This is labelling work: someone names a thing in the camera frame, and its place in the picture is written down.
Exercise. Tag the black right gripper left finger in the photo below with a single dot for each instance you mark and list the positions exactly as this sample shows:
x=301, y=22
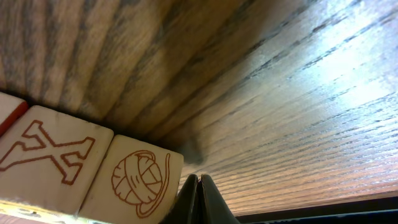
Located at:
x=185, y=208

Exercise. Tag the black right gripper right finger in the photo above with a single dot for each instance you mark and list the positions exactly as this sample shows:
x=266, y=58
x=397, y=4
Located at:
x=214, y=209

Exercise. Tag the yellow wooden block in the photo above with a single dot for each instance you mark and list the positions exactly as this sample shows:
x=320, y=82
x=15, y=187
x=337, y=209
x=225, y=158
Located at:
x=136, y=183

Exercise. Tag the red W wooden block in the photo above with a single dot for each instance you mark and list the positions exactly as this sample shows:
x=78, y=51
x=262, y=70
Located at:
x=49, y=159

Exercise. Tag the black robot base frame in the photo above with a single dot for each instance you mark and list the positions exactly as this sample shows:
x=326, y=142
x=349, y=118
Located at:
x=381, y=210

